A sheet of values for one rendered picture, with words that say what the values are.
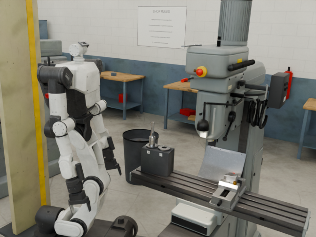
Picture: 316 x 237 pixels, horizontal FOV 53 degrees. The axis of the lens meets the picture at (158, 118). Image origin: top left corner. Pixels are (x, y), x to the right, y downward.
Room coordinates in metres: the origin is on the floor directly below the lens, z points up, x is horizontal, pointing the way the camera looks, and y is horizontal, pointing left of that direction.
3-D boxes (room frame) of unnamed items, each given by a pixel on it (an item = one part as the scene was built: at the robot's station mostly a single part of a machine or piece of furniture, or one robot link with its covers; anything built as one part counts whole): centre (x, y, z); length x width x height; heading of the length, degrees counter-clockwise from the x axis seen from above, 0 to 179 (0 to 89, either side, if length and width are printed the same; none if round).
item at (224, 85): (2.01, -0.37, 1.68); 0.34 x 0.24 x 0.10; 150
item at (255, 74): (2.41, -0.60, 1.66); 0.80 x 0.23 x 0.20; 150
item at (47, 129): (1.89, 0.56, 1.37); 0.28 x 0.13 x 0.18; 78
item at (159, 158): (2.19, -0.01, 1.04); 0.22 x 0.12 x 0.20; 67
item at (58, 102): (1.65, 0.53, 1.52); 0.13 x 0.12 x 0.22; 168
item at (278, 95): (2.06, -0.79, 1.62); 0.20 x 0.09 x 0.21; 150
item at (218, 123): (1.98, -0.35, 1.47); 0.21 x 0.19 x 0.32; 60
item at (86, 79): (1.89, 0.54, 1.63); 0.34 x 0.30 x 0.36; 168
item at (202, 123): (1.78, -0.27, 1.45); 0.07 x 0.07 x 0.06
